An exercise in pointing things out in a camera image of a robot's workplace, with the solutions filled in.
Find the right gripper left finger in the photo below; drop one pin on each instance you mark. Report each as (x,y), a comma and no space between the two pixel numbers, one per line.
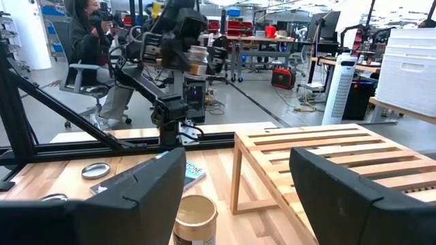
(102,221)

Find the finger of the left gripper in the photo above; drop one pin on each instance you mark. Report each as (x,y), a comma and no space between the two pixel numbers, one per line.
(177,56)

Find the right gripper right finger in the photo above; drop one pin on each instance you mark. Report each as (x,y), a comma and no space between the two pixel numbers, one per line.
(357,217)

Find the tan-lid spice jar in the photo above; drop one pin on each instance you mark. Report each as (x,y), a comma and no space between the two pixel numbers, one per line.
(195,217)

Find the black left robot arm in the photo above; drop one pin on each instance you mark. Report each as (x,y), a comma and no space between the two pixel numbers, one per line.
(136,83)

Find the wooden slatted shelf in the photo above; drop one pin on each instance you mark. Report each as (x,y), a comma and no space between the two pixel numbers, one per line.
(327,139)

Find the black computer tower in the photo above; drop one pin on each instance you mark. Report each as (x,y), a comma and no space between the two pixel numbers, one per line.
(195,98)

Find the silver tin lower left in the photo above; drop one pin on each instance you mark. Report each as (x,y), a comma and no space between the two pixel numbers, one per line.
(95,171)

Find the grey-legged background table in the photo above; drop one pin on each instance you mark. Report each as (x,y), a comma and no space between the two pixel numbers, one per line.
(259,44)

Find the person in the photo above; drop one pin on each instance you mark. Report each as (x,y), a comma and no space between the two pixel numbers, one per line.
(85,41)

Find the red bucket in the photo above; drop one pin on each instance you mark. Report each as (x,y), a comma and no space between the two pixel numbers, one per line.
(270,32)

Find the grey office chair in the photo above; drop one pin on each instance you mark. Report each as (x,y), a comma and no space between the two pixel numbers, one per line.
(78,78)

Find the blue Yellowstone book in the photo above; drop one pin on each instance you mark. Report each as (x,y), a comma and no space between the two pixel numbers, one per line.
(195,173)

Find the red black floor device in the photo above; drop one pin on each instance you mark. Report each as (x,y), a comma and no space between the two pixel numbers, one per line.
(283,78)

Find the wooden desk grey legs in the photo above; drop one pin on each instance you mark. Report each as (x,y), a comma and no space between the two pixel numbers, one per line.
(402,110)

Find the black monitor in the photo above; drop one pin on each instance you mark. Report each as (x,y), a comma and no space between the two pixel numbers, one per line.
(325,25)

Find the white pillar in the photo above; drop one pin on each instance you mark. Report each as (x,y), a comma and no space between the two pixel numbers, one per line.
(24,34)

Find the white foam box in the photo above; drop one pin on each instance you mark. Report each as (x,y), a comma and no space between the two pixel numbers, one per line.
(408,68)

